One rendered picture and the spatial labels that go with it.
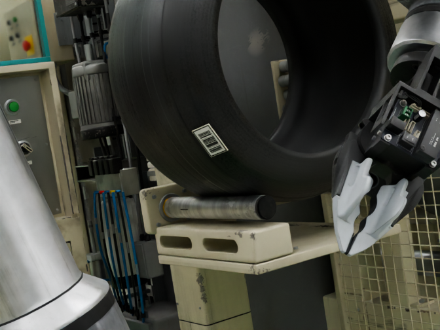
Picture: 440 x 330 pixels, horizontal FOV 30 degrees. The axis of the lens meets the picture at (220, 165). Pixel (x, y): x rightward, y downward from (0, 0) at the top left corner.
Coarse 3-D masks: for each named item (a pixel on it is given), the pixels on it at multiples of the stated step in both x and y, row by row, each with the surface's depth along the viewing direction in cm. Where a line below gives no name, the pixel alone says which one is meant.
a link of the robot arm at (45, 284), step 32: (0, 128) 73; (0, 160) 72; (0, 192) 72; (32, 192) 74; (0, 224) 71; (32, 224) 73; (0, 256) 71; (32, 256) 73; (64, 256) 76; (0, 288) 72; (32, 288) 72; (64, 288) 74; (96, 288) 76; (0, 320) 72; (32, 320) 72; (64, 320) 72; (96, 320) 74
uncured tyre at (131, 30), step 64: (128, 0) 154; (192, 0) 141; (320, 0) 184; (384, 0) 166; (128, 64) 151; (192, 64) 140; (320, 64) 189; (384, 64) 164; (128, 128) 159; (192, 128) 143; (320, 128) 186; (256, 192) 152; (320, 192) 159
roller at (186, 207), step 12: (168, 204) 173; (180, 204) 169; (192, 204) 165; (204, 204) 161; (216, 204) 158; (228, 204) 155; (240, 204) 151; (252, 204) 148; (264, 204) 147; (168, 216) 175; (180, 216) 171; (192, 216) 167; (204, 216) 163; (216, 216) 159; (228, 216) 156; (240, 216) 152; (252, 216) 149; (264, 216) 147
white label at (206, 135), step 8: (200, 128) 142; (208, 128) 141; (200, 136) 143; (208, 136) 142; (216, 136) 142; (208, 144) 144; (216, 144) 143; (224, 144) 143; (208, 152) 145; (216, 152) 144
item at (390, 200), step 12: (384, 192) 78; (396, 192) 77; (408, 192) 79; (372, 204) 78; (384, 204) 78; (396, 204) 75; (372, 216) 77; (384, 216) 76; (396, 216) 73; (360, 228) 77; (372, 228) 76; (384, 228) 75; (360, 240) 76; (372, 240) 76; (348, 252) 75
